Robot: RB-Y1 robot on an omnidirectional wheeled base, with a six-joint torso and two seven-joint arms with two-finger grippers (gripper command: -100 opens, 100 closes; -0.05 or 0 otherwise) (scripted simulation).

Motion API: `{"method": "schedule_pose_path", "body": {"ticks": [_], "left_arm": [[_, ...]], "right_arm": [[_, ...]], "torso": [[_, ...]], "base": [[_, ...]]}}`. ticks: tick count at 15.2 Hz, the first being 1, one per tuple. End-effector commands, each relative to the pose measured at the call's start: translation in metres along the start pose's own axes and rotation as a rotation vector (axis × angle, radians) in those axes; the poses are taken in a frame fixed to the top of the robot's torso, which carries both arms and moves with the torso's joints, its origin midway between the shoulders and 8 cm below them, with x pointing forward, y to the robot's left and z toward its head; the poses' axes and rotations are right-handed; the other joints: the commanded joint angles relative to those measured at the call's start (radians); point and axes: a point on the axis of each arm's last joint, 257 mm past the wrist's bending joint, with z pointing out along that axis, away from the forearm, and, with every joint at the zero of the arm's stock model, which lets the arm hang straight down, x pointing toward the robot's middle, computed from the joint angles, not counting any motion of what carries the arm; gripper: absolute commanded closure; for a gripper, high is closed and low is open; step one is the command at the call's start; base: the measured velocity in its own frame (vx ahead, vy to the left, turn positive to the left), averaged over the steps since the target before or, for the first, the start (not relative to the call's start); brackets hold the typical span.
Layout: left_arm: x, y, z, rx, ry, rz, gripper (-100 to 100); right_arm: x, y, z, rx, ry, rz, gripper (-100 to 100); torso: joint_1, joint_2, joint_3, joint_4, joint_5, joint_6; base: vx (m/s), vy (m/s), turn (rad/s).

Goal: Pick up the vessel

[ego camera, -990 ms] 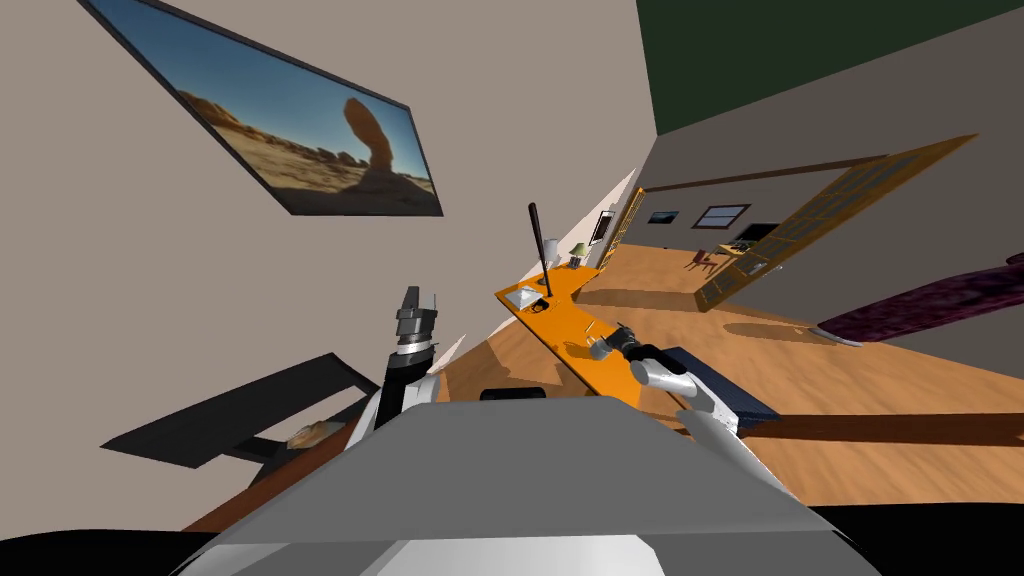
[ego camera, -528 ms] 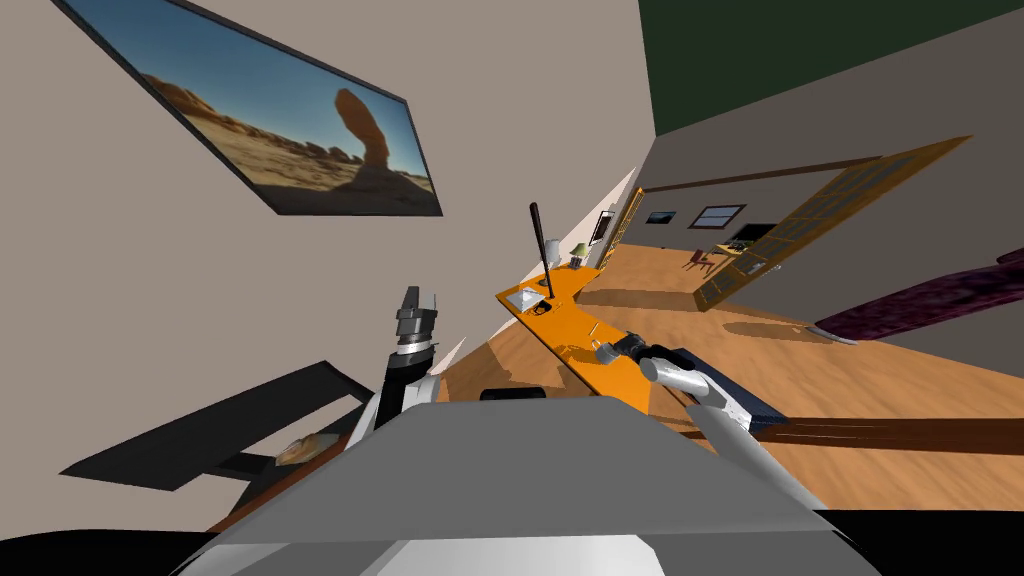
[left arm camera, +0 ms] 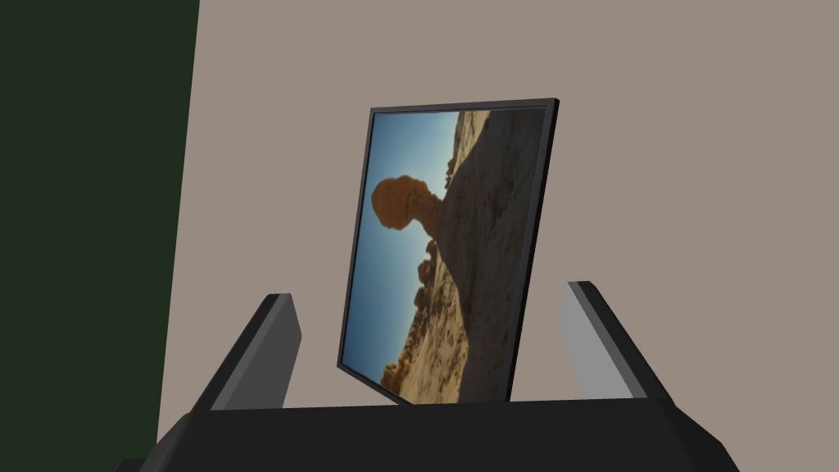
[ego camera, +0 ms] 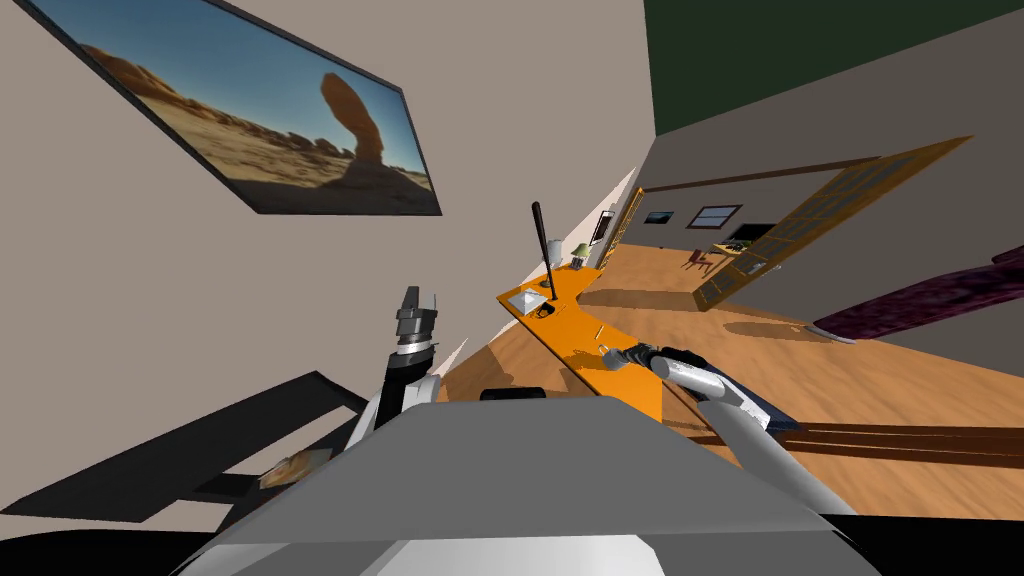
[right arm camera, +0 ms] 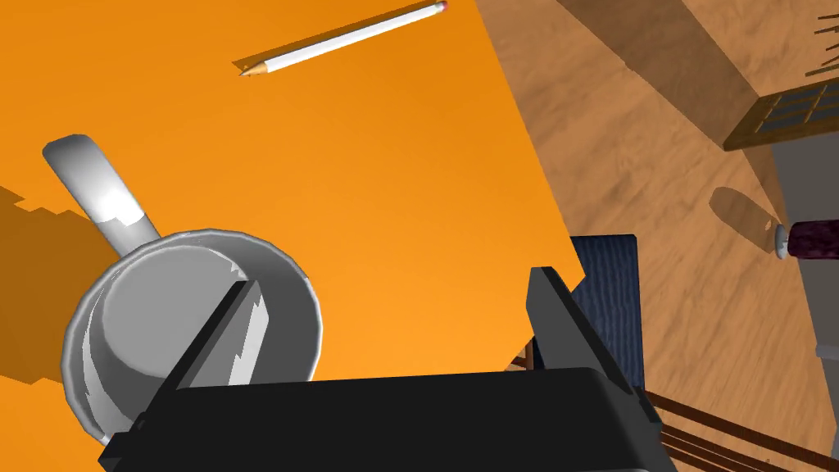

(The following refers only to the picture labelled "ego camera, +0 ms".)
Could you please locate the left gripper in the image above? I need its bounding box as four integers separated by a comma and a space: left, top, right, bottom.
395, 286, 440, 347

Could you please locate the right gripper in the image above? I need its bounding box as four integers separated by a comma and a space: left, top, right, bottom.
600, 343, 661, 372

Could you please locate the orange desk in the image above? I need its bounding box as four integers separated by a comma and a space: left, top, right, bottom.
495, 263, 665, 423

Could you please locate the black baseball bat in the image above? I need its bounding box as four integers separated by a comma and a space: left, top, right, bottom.
531, 201, 560, 302

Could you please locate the yellow lattice door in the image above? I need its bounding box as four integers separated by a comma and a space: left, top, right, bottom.
691, 135, 974, 313
595, 187, 646, 270

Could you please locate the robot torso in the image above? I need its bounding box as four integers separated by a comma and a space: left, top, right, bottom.
167, 386, 881, 576

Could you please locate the brown framed window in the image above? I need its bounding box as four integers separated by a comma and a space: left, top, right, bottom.
687, 204, 743, 231

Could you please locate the framed desert picture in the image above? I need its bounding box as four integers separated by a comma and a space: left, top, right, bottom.
14, 0, 444, 217

